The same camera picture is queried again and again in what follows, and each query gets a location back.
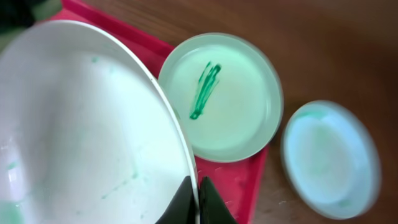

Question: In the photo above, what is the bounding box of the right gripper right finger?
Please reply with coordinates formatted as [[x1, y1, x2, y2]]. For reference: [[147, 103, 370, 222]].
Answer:
[[199, 176, 237, 224]]

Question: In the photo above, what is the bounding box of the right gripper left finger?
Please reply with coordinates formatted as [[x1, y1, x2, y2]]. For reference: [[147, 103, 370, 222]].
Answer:
[[155, 176, 196, 224]]

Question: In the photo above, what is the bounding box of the pale green plate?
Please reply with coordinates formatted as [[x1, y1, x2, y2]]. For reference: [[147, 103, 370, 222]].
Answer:
[[158, 33, 284, 162]]

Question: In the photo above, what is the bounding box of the white plate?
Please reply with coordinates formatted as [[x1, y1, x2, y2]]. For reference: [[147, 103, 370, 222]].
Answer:
[[1, 20, 200, 223]]

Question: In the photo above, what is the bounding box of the light blue plate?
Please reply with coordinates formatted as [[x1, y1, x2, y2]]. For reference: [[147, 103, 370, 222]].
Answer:
[[280, 100, 381, 220]]

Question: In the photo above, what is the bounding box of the red plastic tray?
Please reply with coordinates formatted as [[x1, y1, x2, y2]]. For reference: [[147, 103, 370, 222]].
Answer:
[[52, 0, 268, 223]]

